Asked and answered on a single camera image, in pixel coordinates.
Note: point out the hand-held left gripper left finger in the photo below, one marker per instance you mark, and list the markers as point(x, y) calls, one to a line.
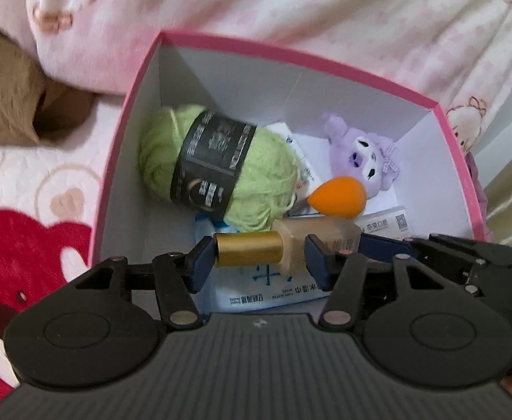
point(201, 262)

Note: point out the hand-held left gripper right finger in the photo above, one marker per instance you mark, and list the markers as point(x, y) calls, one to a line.
point(321, 262)

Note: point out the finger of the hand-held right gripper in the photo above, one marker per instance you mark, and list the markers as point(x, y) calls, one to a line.
point(387, 245)
point(496, 282)

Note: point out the orange and white plastic box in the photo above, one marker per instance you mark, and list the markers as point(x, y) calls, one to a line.
point(387, 223)

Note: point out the foundation bottle with gold cap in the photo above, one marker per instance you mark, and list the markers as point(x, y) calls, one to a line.
point(247, 249)

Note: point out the orange makeup sponge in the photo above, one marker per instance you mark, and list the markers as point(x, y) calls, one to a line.
point(339, 197)

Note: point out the purple plush toy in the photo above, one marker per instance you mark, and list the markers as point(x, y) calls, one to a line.
point(361, 153)

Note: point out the green yarn ball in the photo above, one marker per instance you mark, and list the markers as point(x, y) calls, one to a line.
point(264, 175)

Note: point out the white tissue pack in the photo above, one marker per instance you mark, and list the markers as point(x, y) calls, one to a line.
point(299, 153)

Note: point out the pink cardboard box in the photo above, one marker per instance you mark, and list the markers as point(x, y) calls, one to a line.
point(151, 140)

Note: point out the golden curtain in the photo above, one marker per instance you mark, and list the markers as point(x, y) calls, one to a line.
point(510, 192)

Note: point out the red bear printed blanket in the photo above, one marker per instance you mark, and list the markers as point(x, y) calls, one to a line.
point(28, 236)

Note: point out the pink printed pillow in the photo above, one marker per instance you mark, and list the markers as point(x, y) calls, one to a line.
point(282, 8)

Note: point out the brown pillow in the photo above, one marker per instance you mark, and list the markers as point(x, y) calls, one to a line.
point(6, 92)

